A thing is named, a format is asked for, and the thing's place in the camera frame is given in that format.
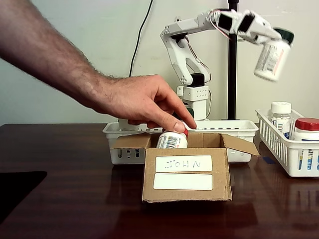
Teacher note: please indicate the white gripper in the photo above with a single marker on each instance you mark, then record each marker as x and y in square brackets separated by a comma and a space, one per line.
[264, 30]

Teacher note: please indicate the brown cardboard box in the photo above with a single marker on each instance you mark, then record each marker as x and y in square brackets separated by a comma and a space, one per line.
[187, 196]

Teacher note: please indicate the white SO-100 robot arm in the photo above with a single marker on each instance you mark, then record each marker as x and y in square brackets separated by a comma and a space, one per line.
[179, 57]

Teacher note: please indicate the person's left forearm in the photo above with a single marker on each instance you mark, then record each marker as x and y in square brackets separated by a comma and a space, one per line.
[45, 44]

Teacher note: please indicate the white plastic basket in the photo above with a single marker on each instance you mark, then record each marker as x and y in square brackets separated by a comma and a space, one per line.
[274, 147]
[249, 127]

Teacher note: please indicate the person's left hand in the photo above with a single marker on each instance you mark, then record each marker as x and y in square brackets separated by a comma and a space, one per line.
[144, 99]

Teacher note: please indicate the black vertical pole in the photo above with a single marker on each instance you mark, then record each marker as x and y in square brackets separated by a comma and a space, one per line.
[232, 87]

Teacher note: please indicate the blue tape strip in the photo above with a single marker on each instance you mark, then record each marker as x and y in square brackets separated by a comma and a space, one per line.
[269, 160]

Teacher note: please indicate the white label with handwriting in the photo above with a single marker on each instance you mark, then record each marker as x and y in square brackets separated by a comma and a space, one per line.
[207, 164]

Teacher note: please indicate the blank white label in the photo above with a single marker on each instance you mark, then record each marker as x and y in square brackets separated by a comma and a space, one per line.
[183, 182]

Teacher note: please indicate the small wall hook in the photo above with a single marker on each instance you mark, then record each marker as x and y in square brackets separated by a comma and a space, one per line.
[177, 18]

